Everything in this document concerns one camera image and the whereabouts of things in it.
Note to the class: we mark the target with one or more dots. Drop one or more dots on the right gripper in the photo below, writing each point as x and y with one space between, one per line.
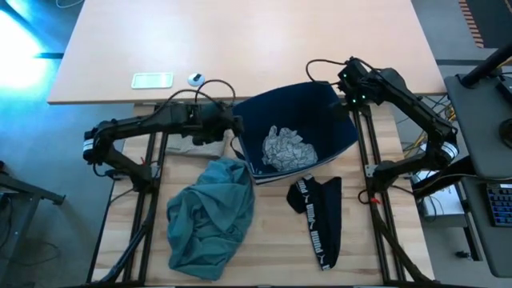
339 111

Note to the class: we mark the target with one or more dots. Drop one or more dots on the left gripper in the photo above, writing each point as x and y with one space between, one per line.
212 124

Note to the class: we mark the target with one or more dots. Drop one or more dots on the khaki shorts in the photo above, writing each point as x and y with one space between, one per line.
192 149

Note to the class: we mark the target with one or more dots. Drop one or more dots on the navy white striped fabric bin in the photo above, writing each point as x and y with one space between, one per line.
296 104

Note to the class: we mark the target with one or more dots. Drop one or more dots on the teal shirt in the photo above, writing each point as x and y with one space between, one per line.
208 220

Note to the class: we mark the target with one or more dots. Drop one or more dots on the navy Puma boxer briefs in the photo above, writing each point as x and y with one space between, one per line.
330 216

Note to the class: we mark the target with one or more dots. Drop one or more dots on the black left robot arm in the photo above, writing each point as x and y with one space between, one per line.
120 128

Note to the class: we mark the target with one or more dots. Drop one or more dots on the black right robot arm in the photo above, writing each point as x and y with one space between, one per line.
420 112

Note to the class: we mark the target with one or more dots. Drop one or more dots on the round grey desk grommet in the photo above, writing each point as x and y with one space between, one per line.
196 79

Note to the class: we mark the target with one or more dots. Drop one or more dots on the grey patterned garment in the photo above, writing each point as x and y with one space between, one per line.
288 150

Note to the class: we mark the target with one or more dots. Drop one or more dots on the light wooden desk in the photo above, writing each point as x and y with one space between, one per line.
240 36

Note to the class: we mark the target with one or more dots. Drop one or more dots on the black office desk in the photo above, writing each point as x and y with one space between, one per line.
476 128

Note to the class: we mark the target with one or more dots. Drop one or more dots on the white box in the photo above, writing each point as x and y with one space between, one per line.
444 204

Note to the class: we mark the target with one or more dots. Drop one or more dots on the black pole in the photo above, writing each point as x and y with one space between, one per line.
486 66

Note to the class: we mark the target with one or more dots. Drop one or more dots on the backlit keyboard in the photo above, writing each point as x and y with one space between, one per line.
502 204

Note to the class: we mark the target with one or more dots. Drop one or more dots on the grey metal table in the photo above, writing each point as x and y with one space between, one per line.
28 192

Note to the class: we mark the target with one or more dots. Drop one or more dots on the black metal table frame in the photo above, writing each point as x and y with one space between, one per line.
150 144

